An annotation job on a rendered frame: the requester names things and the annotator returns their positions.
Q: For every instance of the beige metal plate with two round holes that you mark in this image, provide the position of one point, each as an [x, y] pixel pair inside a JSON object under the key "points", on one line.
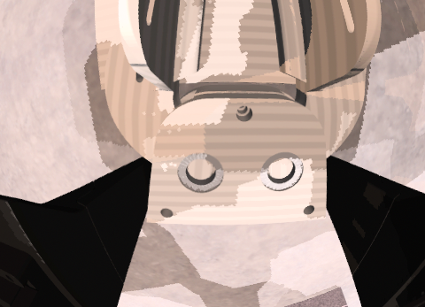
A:
{"points": [[241, 145]]}

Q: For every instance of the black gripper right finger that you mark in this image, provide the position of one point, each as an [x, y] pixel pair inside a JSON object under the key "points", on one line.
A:
{"points": [[381, 227]]}

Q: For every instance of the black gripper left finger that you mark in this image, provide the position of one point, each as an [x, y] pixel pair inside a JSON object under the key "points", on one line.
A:
{"points": [[83, 240]]}

